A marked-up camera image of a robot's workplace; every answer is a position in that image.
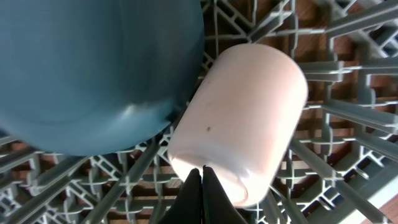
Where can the dark blue plate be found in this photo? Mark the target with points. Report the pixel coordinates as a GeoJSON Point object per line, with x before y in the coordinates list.
{"type": "Point", "coordinates": [89, 77]}

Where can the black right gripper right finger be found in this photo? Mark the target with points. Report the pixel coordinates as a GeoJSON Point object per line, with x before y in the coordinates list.
{"type": "Point", "coordinates": [216, 205]}

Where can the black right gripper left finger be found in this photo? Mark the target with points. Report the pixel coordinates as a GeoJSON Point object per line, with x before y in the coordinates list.
{"type": "Point", "coordinates": [187, 207]}

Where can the grey dishwasher rack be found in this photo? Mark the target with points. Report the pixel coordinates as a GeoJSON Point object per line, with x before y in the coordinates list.
{"type": "Point", "coordinates": [342, 169]}

